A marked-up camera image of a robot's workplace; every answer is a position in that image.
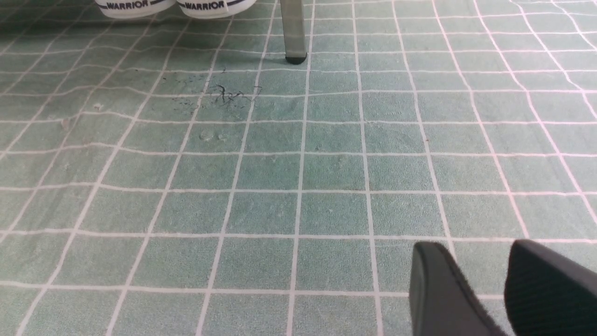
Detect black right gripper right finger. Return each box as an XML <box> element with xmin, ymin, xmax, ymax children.
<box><xmin>505</xmin><ymin>239</ymin><xmax>597</xmax><ymax>336</ymax></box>

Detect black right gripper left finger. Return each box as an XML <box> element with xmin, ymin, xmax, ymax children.
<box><xmin>409</xmin><ymin>242</ymin><xmax>506</xmax><ymax>336</ymax></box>

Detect navy slip-on shoe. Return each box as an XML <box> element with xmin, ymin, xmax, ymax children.
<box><xmin>177</xmin><ymin>0</ymin><xmax>256</xmax><ymax>20</ymax></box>
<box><xmin>95</xmin><ymin>0</ymin><xmax>177</xmax><ymax>19</ymax></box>

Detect steel shoe rack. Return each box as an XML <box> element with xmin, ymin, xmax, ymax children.
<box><xmin>280</xmin><ymin>0</ymin><xmax>308</xmax><ymax>64</ymax></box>

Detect green checked floor cloth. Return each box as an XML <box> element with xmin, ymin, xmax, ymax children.
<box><xmin>0</xmin><ymin>0</ymin><xmax>596</xmax><ymax>336</ymax></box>

